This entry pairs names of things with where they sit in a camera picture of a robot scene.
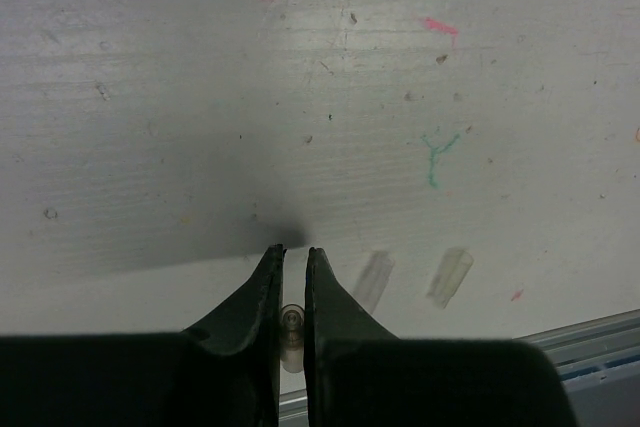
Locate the clear grey pen cap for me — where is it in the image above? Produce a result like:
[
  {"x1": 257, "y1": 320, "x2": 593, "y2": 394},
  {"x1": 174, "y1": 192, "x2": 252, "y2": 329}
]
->
[{"x1": 279, "y1": 304, "x2": 305, "y2": 374}]

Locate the aluminium front rail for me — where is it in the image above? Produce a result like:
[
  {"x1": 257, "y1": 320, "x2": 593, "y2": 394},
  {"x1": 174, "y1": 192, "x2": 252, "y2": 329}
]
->
[{"x1": 280, "y1": 311, "x2": 639, "y2": 426}]

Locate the clear yellow pen cap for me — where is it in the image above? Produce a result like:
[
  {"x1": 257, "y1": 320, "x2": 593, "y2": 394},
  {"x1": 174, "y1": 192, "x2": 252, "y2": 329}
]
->
[{"x1": 352, "y1": 251, "x2": 395, "y2": 314}]

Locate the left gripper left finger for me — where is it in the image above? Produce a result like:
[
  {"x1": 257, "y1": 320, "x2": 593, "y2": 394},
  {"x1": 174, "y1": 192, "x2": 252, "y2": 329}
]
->
[{"x1": 182, "y1": 244, "x2": 284, "y2": 426}]

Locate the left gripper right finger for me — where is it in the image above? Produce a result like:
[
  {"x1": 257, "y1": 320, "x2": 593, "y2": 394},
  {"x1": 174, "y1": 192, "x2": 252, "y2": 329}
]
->
[{"x1": 303, "y1": 248, "x2": 397, "y2": 426}]

